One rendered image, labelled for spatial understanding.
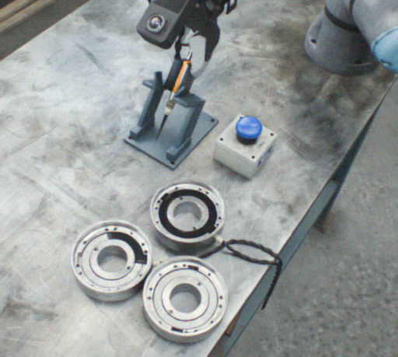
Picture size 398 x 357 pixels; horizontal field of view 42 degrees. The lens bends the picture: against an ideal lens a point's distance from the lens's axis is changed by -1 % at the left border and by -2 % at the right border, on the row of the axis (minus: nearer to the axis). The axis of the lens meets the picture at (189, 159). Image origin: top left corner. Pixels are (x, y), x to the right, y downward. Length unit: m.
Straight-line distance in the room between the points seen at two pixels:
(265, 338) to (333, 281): 0.29
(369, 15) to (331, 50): 0.16
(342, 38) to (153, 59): 0.34
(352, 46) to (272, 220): 0.38
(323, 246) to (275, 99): 0.87
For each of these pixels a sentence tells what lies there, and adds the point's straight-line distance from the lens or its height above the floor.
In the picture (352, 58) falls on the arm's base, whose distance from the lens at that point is 1.00.
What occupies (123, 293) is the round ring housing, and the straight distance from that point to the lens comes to 0.67.
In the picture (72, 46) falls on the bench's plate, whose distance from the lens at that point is 1.02.
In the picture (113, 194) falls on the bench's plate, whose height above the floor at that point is 0.80.
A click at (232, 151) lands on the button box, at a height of 0.84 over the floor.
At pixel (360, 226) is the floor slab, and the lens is 1.80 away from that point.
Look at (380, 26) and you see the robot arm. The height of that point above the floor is 0.98.
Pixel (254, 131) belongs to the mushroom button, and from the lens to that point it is 0.77.
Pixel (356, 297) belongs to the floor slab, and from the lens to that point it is 1.68.
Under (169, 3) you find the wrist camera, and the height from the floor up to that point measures 1.07.
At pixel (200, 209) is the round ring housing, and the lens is 0.73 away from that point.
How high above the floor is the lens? 1.44
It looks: 52 degrees down
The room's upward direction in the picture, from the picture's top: 5 degrees clockwise
